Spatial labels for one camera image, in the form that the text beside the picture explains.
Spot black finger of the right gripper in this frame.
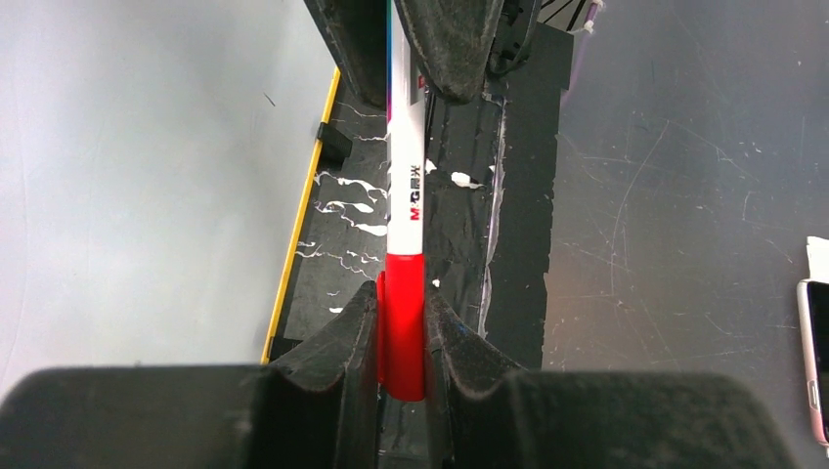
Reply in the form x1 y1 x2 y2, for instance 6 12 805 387
395 0 503 105
305 0 388 108

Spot whiteboard with yellow frame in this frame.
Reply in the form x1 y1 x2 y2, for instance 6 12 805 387
1 1 334 391

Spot red marker cap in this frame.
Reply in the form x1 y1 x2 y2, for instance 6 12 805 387
376 254 425 402

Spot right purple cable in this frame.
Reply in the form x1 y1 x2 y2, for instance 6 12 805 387
559 0 607 111

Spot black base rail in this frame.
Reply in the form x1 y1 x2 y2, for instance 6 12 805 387
378 1 574 468

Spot smartphone white edge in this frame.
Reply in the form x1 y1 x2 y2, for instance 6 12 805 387
796 278 828 448

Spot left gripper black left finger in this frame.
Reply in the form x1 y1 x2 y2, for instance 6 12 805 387
1 281 377 468

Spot white marker pen red ends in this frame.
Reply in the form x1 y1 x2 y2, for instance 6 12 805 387
387 1 425 256

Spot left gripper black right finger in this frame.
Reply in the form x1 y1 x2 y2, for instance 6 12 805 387
424 287 796 468

